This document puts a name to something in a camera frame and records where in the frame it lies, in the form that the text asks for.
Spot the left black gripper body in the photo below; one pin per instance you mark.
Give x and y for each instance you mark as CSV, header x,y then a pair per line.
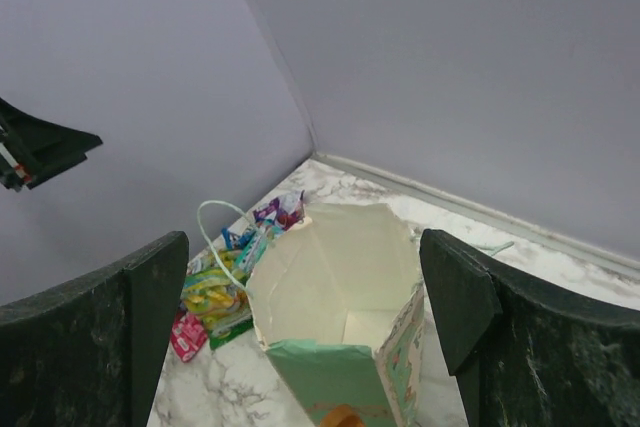
x,y
34,151

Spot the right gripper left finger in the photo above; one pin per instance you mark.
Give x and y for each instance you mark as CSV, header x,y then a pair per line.
x,y
90,351

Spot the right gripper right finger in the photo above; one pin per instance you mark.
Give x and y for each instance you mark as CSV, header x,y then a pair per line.
x,y
524,351

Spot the pink red snack packet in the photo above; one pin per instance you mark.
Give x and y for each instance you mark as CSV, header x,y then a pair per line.
x,y
188,336

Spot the small green yellow candy packet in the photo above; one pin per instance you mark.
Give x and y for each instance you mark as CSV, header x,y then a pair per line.
x,y
220,306

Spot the blue candy packet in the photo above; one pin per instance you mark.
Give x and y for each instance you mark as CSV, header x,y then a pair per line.
x,y
237,241

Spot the green printed paper bag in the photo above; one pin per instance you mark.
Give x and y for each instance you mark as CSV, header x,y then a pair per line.
x,y
338,307

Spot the purple snack packet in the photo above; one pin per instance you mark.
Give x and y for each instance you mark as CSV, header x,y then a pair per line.
x,y
284,211

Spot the mint green Fox's candy packet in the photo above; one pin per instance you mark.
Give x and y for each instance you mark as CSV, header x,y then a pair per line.
x,y
253,251

